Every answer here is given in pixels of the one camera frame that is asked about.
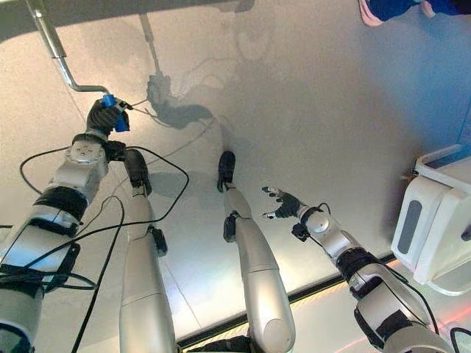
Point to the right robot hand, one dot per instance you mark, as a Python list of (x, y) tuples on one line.
[(289, 204)]

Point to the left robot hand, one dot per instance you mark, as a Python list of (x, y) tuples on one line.
[(99, 119)]

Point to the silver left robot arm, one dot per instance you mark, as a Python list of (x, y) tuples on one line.
[(73, 173)]

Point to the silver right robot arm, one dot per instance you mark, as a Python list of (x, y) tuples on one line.
[(327, 228)]

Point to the dark left robot foot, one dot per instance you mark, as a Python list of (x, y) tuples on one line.
[(137, 165)]

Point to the dark robot foot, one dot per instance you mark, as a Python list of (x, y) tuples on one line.
[(137, 165), (226, 165)]

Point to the silver right robot leg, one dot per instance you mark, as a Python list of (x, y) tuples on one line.
[(257, 264)]

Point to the silver robot leg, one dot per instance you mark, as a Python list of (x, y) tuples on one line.
[(257, 264), (147, 287)]

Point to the dark right robot foot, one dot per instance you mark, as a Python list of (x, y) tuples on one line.
[(226, 165)]

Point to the black floor strip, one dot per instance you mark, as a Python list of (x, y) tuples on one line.
[(316, 287)]

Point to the silver left robot leg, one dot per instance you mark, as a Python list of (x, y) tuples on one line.
[(147, 287)]

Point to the person's foot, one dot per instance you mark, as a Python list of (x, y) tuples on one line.
[(452, 5), (390, 7)]

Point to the grey hospital bed frame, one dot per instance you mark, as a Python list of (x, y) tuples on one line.
[(110, 14)]

